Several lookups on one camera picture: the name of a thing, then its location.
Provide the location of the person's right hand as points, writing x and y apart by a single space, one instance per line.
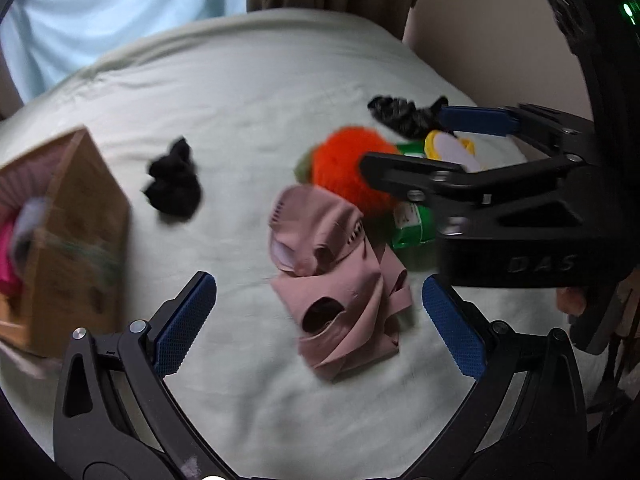
571 302

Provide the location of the bright pink cloth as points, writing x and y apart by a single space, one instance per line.
6 260

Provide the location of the light blue curtain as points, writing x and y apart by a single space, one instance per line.
100 5

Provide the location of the pale green bed sheet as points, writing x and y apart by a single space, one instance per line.
240 110

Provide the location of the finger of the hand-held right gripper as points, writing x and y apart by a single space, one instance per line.
400 175
475 119

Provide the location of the yellow and white plush toy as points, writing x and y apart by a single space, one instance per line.
447 147

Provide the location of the orange plush toy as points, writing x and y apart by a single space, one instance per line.
345 162

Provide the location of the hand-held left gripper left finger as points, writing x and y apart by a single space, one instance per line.
186 324

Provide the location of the green bottle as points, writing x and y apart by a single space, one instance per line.
412 222

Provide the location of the black and grey patterned cloth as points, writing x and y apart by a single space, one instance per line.
395 110

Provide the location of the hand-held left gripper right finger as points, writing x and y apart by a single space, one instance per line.
452 330

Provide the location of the cardboard box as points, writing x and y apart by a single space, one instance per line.
85 190

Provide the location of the pink garment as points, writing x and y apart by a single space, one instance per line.
340 285

